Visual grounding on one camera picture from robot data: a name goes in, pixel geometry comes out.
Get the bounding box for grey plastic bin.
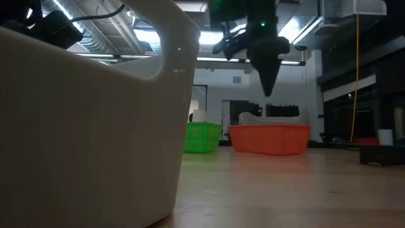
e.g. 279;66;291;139
239;111;308;127
0;0;201;228

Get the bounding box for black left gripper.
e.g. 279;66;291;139
0;0;44;31

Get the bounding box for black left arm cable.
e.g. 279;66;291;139
71;3;127;23

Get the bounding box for long ceiling light strip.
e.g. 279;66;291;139
75;53;153;60
196;56;306;67

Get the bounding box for dark shelving unit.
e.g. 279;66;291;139
318;34;405;149

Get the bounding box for white cup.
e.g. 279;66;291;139
378;129;394;146

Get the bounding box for black aluminium table frame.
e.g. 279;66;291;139
218;139;405;166

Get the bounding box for green plastic mesh basket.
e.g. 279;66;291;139
182;122;223;155

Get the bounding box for bright ceiling light panel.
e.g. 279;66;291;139
132;23;247;46
175;1;209;13

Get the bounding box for orange plastic mesh basket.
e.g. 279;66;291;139
228;123;312;156

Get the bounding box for white paper roll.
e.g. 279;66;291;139
191;109;208;124

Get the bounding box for white ceiling duct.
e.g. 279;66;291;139
292;0;387;48

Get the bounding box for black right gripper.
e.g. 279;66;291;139
207;0;291;98

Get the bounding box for red flat object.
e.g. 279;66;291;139
353;137;380;146

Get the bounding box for silver ventilation duct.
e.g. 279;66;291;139
40;0;149;54

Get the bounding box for black monitor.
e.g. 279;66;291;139
265;103;300;117

